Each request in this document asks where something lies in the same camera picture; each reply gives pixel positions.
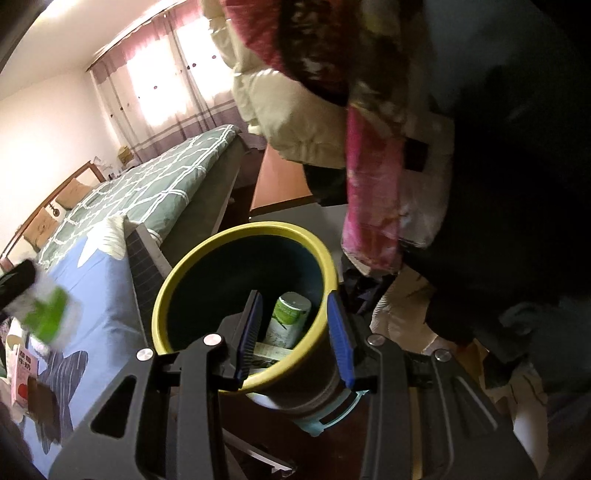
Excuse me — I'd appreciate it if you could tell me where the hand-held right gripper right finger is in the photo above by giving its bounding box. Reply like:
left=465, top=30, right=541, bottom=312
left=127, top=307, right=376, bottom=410
left=325, top=290, right=539, bottom=480

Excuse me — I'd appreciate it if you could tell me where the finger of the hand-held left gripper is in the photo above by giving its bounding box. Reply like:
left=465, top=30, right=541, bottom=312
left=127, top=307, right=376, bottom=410
left=0, top=259, right=37, bottom=311

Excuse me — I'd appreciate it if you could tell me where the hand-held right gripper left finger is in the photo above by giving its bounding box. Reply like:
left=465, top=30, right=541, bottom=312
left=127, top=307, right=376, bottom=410
left=48, top=290, right=265, bottom=480

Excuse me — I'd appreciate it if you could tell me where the green white plastic bottle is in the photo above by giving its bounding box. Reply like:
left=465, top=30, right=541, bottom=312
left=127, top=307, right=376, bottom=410
left=263, top=292, right=312, bottom=349

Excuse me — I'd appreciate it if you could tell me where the floral print carton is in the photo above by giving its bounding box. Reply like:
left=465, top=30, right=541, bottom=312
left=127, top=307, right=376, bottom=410
left=249, top=340, right=294, bottom=370

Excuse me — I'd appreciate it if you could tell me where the green plastic wrapper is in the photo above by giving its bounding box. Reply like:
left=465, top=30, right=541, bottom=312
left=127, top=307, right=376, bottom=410
left=9, top=272, right=81, bottom=347

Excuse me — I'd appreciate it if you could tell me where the dark bin with yellow rim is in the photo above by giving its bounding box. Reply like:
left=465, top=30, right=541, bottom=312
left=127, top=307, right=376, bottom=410
left=151, top=222, right=370, bottom=416

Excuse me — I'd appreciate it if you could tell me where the pink drink carton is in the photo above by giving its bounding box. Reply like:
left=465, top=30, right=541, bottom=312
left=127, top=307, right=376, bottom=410
left=9, top=346, right=40, bottom=409

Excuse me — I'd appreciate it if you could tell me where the small brown box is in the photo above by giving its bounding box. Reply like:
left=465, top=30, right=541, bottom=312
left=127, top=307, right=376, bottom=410
left=28, top=376, right=59, bottom=417

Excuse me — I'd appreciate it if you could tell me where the brown pillow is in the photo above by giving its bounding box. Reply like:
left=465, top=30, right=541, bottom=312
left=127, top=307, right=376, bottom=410
left=23, top=217, right=61, bottom=247
left=55, top=179, right=90, bottom=208

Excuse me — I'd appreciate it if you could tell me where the teal plastic stool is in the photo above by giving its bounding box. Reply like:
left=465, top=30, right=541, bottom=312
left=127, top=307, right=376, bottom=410
left=295, top=390, right=370, bottom=437

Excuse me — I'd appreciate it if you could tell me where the blue printed tablecloth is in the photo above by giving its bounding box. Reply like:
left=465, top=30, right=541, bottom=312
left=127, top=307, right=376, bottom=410
left=0, top=216, right=174, bottom=480

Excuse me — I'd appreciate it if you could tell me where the pink floral garment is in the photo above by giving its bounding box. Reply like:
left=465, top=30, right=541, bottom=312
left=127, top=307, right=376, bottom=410
left=341, top=104, right=455, bottom=278

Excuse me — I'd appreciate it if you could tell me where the wooden cabinet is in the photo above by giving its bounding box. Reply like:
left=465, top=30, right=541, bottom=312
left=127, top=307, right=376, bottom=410
left=249, top=148, right=319, bottom=217

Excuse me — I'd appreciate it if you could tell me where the bed with green plaid cover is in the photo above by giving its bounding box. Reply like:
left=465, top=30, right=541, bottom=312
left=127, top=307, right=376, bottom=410
left=0, top=124, right=243, bottom=278

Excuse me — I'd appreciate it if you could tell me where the cream down jacket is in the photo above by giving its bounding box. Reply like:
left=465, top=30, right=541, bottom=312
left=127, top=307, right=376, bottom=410
left=201, top=0, right=352, bottom=169

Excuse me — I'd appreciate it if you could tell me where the dark coat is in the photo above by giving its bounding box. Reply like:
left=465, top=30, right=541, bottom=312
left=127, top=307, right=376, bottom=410
left=402, top=0, right=591, bottom=361

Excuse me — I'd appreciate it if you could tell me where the pink curtain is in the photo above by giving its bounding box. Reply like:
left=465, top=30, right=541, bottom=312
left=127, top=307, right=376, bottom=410
left=88, top=0, right=241, bottom=162

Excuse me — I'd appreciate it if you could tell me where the red dotted jacket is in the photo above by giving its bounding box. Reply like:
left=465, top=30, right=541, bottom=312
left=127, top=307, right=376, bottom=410
left=221, top=0, right=352, bottom=102

